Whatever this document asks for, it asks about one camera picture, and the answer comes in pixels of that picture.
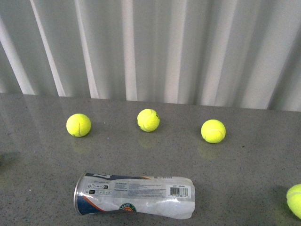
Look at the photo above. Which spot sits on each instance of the clear plastic tennis ball can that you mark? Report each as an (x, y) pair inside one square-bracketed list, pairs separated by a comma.
[(172, 197)]

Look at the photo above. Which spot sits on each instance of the yellow tennis ball far centre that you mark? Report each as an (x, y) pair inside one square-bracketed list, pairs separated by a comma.
[(148, 120)]

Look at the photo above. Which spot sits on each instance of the yellow tennis ball far right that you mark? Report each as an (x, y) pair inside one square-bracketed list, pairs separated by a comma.
[(213, 131)]

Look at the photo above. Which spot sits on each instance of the yellow tennis ball far left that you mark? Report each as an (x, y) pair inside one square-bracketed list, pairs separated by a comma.
[(78, 125)]

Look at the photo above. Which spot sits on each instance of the yellow Wilson tennis ball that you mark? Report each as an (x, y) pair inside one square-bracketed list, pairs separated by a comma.
[(294, 200)]

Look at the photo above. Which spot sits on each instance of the white pleated curtain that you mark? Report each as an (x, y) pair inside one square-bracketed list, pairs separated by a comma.
[(238, 53)]

